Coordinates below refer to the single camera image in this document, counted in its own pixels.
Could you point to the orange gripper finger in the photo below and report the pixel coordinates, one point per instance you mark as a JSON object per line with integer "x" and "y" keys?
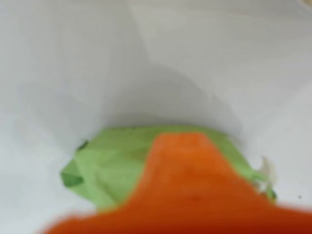
{"x": 190, "y": 195}

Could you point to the green paper-wrapped package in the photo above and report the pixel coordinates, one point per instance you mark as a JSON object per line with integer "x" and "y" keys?
{"x": 109, "y": 165}

